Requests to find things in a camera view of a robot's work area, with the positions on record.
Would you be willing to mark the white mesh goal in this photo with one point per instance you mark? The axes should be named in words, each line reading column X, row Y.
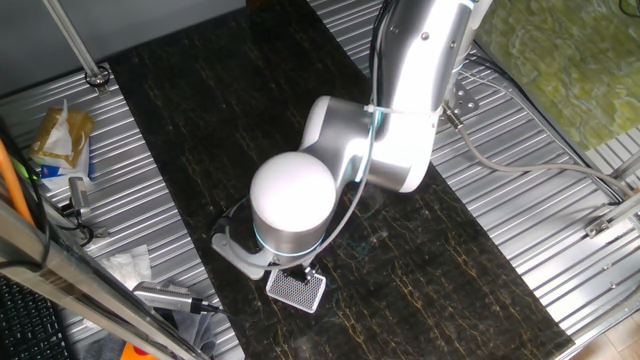
column 295, row 295

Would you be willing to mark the aluminium profile bar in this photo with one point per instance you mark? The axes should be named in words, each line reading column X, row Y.
column 615, row 215

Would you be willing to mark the orange tube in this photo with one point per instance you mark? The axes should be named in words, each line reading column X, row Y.
column 12, row 185

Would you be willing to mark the yellow tissue pack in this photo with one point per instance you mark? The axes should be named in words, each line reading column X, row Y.
column 80, row 125

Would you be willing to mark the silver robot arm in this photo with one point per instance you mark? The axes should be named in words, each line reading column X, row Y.
column 350, row 150

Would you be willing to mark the black gold-veined marble mat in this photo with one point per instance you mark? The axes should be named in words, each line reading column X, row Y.
column 425, row 250

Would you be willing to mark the white blue tissue pack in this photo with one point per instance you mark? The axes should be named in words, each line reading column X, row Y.
column 65, row 177

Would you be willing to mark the black keyboard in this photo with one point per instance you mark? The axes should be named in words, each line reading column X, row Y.
column 25, row 325

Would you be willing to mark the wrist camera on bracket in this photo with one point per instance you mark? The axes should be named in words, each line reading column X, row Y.
column 235, row 252

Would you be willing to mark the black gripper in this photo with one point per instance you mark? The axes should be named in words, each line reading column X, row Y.
column 297, row 272

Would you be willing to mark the orange emergency stop button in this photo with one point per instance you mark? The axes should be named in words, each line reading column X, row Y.
column 135, row 354

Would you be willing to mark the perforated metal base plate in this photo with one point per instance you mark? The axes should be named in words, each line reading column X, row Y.
column 465, row 100

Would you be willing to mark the aluminium stand pole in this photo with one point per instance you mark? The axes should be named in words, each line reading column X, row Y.
column 76, row 45

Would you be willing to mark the crumpled white tissue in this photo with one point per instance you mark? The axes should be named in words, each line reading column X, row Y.
column 127, row 265

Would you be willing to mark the metal frame bar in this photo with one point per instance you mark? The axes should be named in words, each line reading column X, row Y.
column 75, row 285

